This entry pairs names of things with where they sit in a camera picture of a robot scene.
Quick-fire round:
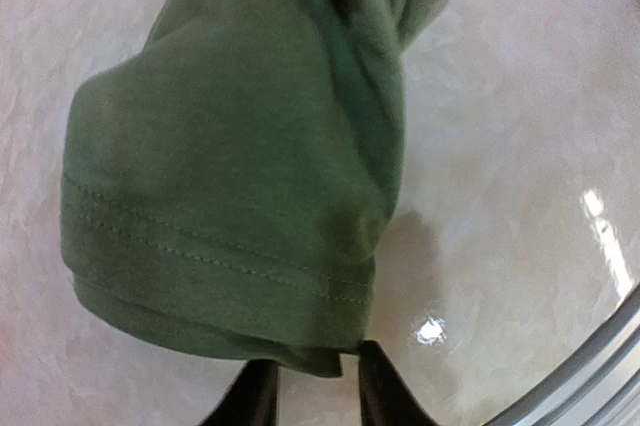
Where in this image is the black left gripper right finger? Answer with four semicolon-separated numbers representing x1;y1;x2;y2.
358;340;437;426

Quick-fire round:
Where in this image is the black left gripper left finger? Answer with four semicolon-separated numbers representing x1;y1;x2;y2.
199;360;279;426

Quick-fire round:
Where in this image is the green sleeveless shirt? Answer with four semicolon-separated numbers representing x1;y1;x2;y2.
61;0;447;378

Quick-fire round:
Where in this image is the aluminium front rail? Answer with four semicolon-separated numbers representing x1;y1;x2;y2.
488;289;639;425

